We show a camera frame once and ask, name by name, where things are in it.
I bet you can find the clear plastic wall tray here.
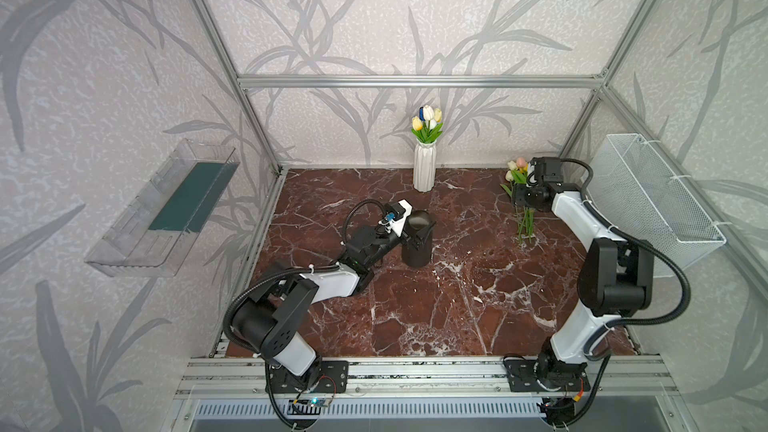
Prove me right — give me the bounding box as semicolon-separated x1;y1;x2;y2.
85;139;240;278

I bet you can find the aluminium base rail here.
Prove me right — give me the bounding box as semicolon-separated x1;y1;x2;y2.
163;355;684;431

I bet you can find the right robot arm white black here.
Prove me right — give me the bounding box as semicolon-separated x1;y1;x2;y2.
506;157;654;379

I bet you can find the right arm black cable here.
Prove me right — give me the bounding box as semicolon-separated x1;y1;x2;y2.
557;157;692;328

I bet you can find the white artificial tulip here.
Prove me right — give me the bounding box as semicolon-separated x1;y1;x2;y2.
423;105;434;121

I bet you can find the black cylindrical vase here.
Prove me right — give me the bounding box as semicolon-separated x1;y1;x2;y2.
401;210;437;269

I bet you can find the green circuit board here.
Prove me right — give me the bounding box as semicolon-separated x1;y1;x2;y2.
291;396;334;414

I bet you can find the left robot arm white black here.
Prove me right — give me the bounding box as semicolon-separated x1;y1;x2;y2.
223;221;404;391

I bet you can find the white wire mesh basket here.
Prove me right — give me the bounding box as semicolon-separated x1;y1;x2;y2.
587;133;726;270

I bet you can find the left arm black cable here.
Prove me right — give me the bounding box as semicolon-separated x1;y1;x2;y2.
221;197;391;355

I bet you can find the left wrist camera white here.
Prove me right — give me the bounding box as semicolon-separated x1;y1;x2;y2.
379;200;412;237

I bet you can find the bunch of artificial tulips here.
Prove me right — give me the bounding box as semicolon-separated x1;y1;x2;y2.
501;157;534;245

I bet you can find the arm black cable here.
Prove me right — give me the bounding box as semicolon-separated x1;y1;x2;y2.
557;157;692;328
221;197;391;355

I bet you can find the white ribbed ceramic vase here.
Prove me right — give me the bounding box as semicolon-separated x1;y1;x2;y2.
413;142;437;193

